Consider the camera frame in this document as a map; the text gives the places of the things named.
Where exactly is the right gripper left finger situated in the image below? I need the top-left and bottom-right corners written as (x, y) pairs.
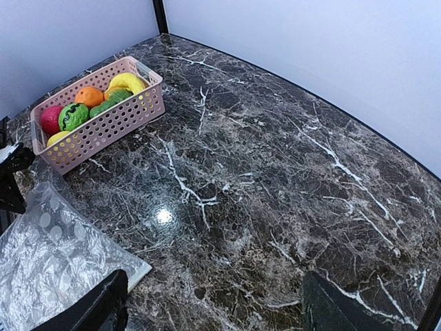
top-left (35, 270), bottom-right (128, 330)

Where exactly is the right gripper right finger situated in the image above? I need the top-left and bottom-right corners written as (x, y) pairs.
top-left (302, 272), bottom-right (391, 331)

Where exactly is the clear dotted zip bag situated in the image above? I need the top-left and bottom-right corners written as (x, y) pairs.
top-left (1, 182), bottom-right (152, 330)

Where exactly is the yellow toy lemon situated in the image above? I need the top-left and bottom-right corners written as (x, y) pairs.
top-left (47, 131), bottom-right (70, 148)

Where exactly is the pink plastic basket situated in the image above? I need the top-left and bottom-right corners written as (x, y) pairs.
top-left (30, 56), bottom-right (165, 174)

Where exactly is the green toy watermelon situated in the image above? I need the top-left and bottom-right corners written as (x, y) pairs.
top-left (58, 103), bottom-right (90, 132)

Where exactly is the red toy fruit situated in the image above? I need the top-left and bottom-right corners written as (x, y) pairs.
top-left (41, 106), bottom-right (63, 136)

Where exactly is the orange toy fruit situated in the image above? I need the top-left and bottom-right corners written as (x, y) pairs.
top-left (74, 87), bottom-right (105, 110)

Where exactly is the yellow toy banana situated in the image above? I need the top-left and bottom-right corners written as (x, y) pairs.
top-left (104, 72), bottom-right (149, 100)

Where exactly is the black front rail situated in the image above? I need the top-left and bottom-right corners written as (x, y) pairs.
top-left (1, 117), bottom-right (35, 214)

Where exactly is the left black frame post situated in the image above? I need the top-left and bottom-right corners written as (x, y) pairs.
top-left (152, 0), bottom-right (169, 34)

